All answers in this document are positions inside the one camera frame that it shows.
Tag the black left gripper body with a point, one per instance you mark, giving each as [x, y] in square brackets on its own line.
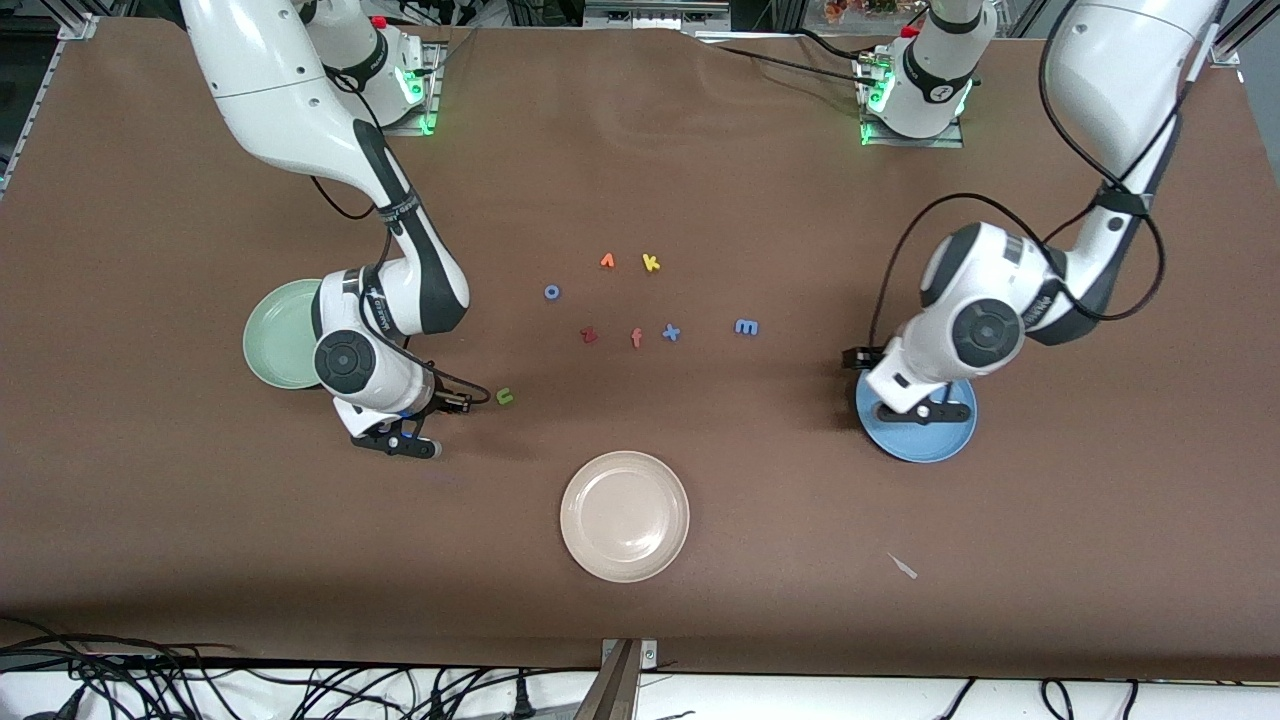
[858, 358]

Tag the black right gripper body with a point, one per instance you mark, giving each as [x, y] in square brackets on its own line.
[441, 401]

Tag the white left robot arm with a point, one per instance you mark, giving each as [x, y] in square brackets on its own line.
[1120, 60]

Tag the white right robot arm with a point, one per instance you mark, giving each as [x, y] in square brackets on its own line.
[270, 90]

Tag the blue plate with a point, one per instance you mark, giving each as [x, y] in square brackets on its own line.
[920, 445]

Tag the green plate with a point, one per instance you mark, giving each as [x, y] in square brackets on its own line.
[275, 340]

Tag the beige plate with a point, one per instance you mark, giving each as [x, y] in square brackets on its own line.
[624, 516]

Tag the white paper scrap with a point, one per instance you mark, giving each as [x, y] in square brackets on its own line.
[903, 567]

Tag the brown table cover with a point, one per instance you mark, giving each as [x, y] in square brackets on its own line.
[640, 160]

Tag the aluminium profile beam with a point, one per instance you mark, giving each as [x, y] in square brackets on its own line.
[610, 690]

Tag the colourful background objects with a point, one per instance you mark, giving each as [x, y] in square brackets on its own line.
[860, 10]

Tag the grey background device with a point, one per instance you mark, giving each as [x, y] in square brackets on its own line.
[650, 15]

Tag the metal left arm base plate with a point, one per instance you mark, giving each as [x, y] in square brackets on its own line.
[900, 143]

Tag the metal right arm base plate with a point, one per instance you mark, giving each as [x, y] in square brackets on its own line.
[434, 90]

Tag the small metal bracket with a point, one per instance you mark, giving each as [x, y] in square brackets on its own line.
[650, 655]

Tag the aluminium frame corner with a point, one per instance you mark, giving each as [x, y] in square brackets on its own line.
[1228, 52]

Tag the aluminium frame rail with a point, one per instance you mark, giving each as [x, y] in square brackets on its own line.
[75, 25]

